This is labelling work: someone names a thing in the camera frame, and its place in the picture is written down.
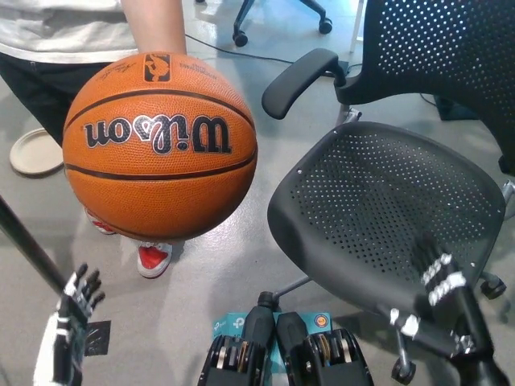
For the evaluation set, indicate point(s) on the grey white shirt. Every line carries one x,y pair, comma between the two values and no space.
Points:
60,28

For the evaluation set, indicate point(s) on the black pole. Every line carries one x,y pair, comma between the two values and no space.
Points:
28,245

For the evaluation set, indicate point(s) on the teal TP-Link box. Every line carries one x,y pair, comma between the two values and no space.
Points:
233,323

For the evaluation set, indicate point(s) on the black perforated office chair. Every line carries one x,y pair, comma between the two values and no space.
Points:
386,193

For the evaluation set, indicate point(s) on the orange Wilson basketball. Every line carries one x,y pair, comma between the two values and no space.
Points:
161,181

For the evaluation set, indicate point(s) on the beige paper plate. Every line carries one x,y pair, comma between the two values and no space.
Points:
34,154

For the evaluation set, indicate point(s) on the office chair wheeled base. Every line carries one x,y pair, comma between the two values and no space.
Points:
241,24

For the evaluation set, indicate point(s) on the black power strip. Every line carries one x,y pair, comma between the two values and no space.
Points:
342,67

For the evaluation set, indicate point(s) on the white table leg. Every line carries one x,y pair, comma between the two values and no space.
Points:
358,28

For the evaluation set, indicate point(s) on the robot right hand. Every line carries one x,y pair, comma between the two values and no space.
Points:
444,281

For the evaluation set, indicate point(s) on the black floor box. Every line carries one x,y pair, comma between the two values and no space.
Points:
456,109

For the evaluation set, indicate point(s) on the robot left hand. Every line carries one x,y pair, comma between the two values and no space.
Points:
66,321

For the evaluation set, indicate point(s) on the black fiducial tag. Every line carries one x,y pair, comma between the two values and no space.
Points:
97,337

